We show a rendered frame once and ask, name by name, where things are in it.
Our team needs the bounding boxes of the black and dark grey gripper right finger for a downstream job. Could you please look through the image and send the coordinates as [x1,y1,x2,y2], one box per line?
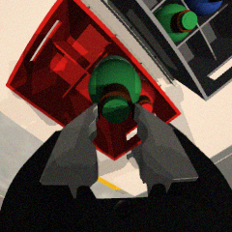
[131,102,232,228]

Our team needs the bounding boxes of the red bottle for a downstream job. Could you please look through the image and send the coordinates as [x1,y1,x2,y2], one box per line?
[137,74,156,112]

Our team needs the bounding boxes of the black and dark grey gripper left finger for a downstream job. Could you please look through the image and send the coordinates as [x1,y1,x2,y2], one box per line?
[0,102,100,232]

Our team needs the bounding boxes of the blue bottle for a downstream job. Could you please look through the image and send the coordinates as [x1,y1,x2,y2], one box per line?
[185,0,222,17]

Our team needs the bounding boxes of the green bottle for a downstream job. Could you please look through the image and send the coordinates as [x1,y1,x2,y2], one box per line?
[88,54,141,124]
[153,3,197,43]

